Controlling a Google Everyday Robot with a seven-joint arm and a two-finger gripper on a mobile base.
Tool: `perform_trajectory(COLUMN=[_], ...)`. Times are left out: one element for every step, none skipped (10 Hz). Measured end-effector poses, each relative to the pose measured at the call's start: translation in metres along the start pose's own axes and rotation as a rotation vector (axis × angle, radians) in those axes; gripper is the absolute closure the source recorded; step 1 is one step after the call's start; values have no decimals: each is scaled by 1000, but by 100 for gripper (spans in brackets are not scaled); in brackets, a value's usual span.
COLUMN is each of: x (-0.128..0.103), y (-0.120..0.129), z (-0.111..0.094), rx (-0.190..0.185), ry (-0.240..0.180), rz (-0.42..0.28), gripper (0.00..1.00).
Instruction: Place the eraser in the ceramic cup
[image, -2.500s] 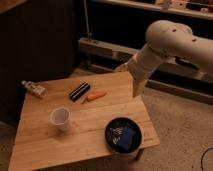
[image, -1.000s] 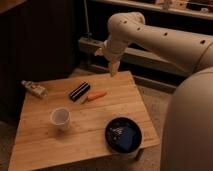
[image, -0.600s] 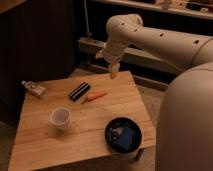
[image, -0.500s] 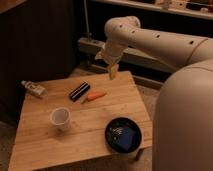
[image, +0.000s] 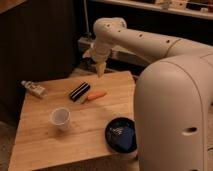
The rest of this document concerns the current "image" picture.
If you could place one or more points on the white shelf board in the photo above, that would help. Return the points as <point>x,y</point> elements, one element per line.
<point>179,7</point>

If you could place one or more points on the black bowl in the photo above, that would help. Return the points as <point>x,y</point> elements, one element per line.
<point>114,128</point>

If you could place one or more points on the grey metal beam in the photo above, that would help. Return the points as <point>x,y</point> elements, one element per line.
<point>117,53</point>

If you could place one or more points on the wooden table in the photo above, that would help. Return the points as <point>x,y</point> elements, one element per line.
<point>40,145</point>

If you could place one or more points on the black striped eraser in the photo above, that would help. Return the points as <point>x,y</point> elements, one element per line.
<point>79,91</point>

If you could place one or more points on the blue cloth in bowl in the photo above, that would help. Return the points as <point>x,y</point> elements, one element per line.
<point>126,138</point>

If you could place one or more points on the vertical metal pole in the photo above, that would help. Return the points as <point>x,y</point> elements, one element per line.
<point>88,32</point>

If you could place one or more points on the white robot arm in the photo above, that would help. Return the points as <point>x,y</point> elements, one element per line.
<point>172,96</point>

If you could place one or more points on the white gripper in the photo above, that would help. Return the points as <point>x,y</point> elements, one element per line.
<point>99,51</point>

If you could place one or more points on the orange carrot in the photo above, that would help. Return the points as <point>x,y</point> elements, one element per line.
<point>94,95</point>

